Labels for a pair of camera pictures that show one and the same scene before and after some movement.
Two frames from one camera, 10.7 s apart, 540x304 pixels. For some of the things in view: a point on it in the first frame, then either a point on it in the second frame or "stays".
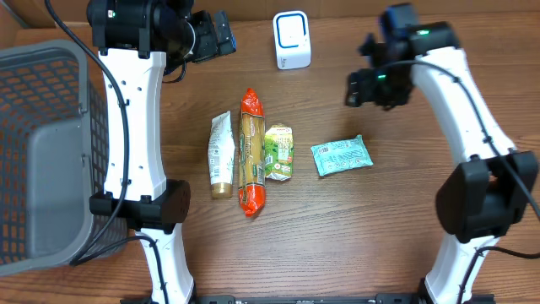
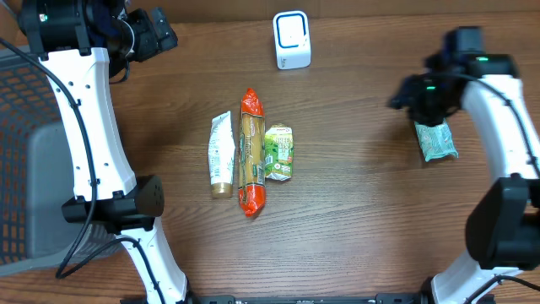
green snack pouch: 278,152 stays
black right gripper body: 391,89 -> 429,105
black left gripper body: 207,35 -> 153,35
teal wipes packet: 342,155 -> 436,141
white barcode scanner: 292,39 stays
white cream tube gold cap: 221,154 stays
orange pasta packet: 251,154 stays
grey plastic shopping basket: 54,158 stays
